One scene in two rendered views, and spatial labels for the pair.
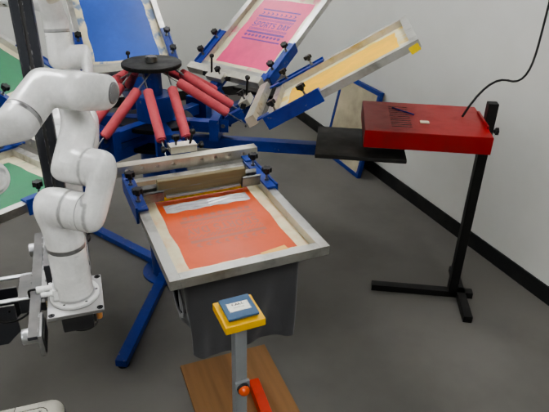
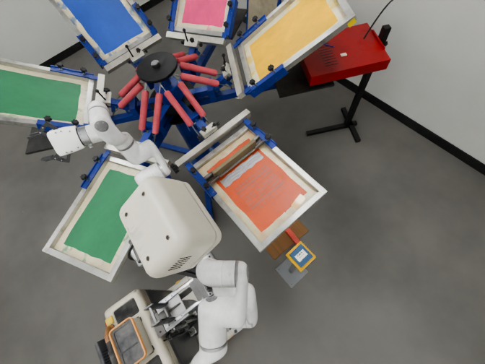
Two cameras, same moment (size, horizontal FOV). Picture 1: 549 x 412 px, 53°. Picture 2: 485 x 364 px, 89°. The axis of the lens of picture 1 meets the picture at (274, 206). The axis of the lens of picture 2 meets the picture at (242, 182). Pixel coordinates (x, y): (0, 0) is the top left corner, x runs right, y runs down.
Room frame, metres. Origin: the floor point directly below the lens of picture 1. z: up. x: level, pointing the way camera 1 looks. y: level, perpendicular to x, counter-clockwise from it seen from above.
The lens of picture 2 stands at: (1.18, 0.32, 2.51)
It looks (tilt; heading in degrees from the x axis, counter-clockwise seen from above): 64 degrees down; 359
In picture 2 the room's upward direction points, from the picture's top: 16 degrees counter-clockwise
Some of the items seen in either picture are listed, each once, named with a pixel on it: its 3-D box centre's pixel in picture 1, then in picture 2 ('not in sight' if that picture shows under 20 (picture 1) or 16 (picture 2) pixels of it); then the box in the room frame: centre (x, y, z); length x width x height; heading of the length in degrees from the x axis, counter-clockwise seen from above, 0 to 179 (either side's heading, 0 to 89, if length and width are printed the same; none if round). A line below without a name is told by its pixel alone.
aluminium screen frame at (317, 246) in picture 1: (217, 213); (253, 180); (1.91, 0.23, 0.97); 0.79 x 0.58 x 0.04; 24
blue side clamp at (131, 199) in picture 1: (135, 198); (202, 182); (2.02, 0.58, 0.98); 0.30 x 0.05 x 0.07; 24
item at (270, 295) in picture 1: (243, 304); not in sight; (1.65, 0.11, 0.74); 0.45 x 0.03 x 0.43; 114
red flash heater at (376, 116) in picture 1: (421, 126); (338, 53); (2.73, -0.75, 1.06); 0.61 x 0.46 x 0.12; 84
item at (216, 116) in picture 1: (156, 122); (173, 98); (2.87, 0.66, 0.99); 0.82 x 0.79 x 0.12; 24
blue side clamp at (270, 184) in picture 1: (259, 177); (260, 136); (2.25, 0.07, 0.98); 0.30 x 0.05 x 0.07; 24
